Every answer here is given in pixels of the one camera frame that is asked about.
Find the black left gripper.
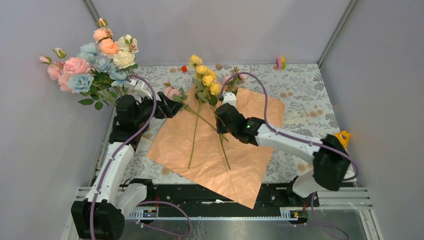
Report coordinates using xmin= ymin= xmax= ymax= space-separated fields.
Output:
xmin=133 ymin=91 xmax=184 ymax=126

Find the yellow rose stem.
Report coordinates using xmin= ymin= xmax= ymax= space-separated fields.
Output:
xmin=188 ymin=54 xmax=232 ymax=172

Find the translucent cellophane wrap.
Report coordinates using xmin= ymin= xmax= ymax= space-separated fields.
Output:
xmin=131 ymin=133 xmax=155 ymax=150

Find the orange wrapping paper sheet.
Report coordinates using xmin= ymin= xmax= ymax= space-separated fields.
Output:
xmin=146 ymin=104 xmax=273 ymax=208

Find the white rose stem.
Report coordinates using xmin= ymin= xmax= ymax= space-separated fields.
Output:
xmin=112 ymin=34 xmax=139 ymax=70

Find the peach rose stem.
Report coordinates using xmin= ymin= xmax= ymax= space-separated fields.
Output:
xmin=93 ymin=18 xmax=119 ymax=59

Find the large pink rose stem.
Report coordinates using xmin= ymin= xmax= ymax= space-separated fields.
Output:
xmin=47 ymin=57 xmax=91 ymax=80

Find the blue rose stem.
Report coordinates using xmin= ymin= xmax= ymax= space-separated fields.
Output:
xmin=58 ymin=38 xmax=138 ymax=98

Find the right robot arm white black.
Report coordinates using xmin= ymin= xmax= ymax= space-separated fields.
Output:
xmin=215 ymin=103 xmax=351 ymax=206

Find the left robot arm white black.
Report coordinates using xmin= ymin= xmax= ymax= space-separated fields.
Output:
xmin=70 ymin=91 xmax=183 ymax=240

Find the pink rose stem in vase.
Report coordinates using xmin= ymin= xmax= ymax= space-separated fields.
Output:
xmin=39 ymin=54 xmax=117 ymax=111

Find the pink rose stem left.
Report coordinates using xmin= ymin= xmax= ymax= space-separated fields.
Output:
xmin=163 ymin=81 xmax=217 ymax=131

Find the pink rose stem middle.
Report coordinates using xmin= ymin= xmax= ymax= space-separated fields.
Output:
xmin=187 ymin=98 xmax=202 ymax=170

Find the pink rose stem right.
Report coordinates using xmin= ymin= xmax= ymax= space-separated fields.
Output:
xmin=221 ymin=67 xmax=247 ymax=94

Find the small red block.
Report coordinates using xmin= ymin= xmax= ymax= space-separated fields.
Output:
xmin=181 ymin=65 xmax=188 ymax=73

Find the floral patterned table mat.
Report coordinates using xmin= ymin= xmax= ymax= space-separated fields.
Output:
xmin=120 ymin=64 xmax=341 ymax=184

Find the pink green stacked toy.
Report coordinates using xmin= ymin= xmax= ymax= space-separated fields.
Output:
xmin=275 ymin=57 xmax=286 ymax=70

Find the yellow plastic toy piece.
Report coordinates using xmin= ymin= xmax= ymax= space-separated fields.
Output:
xmin=334 ymin=130 xmax=351 ymax=150

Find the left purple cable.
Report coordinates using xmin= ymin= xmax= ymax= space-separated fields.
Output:
xmin=89 ymin=74 xmax=194 ymax=240

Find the purple cable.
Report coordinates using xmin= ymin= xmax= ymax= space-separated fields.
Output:
xmin=89 ymin=74 xmax=194 ymax=240
xmin=218 ymin=72 xmax=360 ymax=240

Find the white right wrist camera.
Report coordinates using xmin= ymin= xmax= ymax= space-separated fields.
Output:
xmin=222 ymin=92 xmax=237 ymax=107

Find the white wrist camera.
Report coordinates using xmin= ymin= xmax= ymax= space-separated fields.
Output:
xmin=222 ymin=92 xmax=237 ymax=107
xmin=128 ymin=79 xmax=153 ymax=100

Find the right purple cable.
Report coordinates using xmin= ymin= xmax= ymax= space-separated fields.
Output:
xmin=218 ymin=72 xmax=360 ymax=240

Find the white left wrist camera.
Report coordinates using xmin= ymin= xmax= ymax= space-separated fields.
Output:
xmin=128 ymin=79 xmax=153 ymax=100

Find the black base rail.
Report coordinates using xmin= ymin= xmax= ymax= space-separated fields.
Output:
xmin=117 ymin=178 xmax=324 ymax=220

